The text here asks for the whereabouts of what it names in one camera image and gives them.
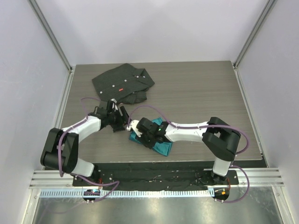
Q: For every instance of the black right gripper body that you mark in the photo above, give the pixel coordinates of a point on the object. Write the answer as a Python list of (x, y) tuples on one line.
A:
[(148, 140)]

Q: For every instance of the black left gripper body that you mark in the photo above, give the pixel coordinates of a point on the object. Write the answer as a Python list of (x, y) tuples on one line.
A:
[(116, 120)]

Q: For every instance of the teal satin napkin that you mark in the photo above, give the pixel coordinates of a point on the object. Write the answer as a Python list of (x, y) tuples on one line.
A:
[(161, 148)]

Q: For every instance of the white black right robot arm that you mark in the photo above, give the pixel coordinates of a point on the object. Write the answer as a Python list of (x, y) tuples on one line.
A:
[(218, 137)]

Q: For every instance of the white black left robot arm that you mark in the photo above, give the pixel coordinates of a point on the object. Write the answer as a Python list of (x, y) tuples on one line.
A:
[(60, 151)]

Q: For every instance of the dark pinstriped shirt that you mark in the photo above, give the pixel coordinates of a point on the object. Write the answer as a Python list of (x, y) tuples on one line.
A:
[(125, 83)]

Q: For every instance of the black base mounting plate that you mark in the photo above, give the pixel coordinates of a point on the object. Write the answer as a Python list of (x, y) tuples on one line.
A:
[(168, 176)]

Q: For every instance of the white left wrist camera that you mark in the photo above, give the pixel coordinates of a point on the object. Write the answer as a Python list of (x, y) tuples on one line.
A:
[(113, 105)]

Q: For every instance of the white slotted cable duct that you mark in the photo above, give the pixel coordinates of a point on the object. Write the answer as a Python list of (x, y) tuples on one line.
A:
[(95, 193)]

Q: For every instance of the aluminium frame post left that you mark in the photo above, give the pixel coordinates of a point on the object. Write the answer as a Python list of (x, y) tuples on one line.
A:
[(45, 25)]

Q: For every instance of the aluminium frame rail right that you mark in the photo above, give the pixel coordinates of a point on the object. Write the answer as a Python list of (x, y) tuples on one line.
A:
[(256, 28)]

